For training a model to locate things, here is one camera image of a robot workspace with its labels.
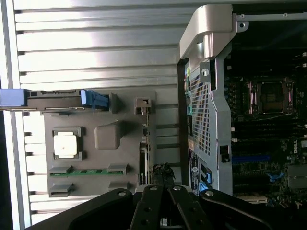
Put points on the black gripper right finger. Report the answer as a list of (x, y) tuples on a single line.
[(192, 210)]

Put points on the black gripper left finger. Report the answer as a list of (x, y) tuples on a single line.
[(100, 210)]

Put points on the blue case release latch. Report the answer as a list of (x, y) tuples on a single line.
[(202, 187)]

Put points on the bare green RAM stick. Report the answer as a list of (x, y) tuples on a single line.
[(91, 172)]

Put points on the grey plastic parts rack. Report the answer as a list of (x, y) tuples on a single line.
[(108, 153)]

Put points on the white expansion slot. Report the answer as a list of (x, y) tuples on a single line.
[(254, 199)]

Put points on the green motherboard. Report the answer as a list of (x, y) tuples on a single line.
[(251, 172)]

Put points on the silver CPU chip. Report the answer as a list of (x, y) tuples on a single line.
[(64, 146)]

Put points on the blue expansion slot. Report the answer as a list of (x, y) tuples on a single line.
[(251, 159)]

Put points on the blue plastic card latch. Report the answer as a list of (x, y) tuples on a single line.
[(274, 176)]

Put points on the black open PC case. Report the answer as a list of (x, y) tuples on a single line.
[(216, 119)]

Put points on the silver finned chipset heatsink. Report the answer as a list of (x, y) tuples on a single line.
[(297, 177)]

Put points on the hard disk in blue carrier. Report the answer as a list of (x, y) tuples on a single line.
[(52, 101)]

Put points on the metal CPU socket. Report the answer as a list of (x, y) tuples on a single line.
[(271, 95)]

